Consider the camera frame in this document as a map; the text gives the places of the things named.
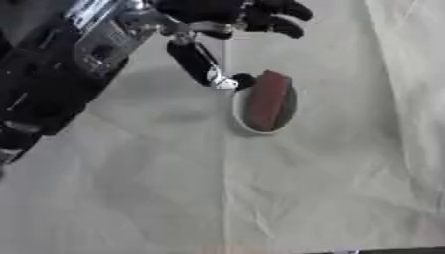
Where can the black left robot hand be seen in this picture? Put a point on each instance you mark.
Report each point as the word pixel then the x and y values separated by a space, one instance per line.
pixel 232 15

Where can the dark red rectangular block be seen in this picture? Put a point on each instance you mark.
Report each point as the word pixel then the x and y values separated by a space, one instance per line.
pixel 268 99

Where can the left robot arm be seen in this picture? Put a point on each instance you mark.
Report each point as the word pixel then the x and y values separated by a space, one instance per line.
pixel 69 63

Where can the white round bowl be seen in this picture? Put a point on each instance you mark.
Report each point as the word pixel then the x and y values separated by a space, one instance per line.
pixel 240 115

